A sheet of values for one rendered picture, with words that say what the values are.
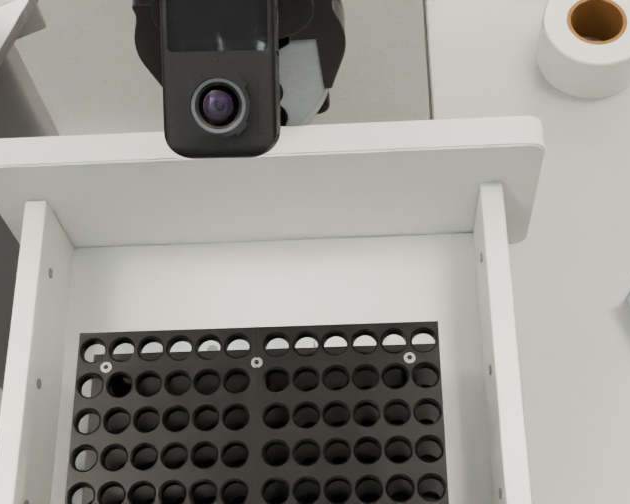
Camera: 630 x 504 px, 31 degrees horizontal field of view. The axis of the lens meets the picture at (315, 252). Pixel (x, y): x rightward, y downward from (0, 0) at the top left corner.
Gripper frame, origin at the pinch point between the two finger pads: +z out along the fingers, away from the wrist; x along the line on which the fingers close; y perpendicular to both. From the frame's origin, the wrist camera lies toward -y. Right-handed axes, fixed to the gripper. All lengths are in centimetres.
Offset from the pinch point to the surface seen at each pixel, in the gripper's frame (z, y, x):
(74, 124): 90, 61, 38
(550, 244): 14.6, -0.2, -16.9
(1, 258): 53, 20, 33
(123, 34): 90, 77, 32
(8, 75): 27.1, 24.0, 24.5
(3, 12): 14.6, 20.5, 20.6
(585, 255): 14.6, -1.1, -19.0
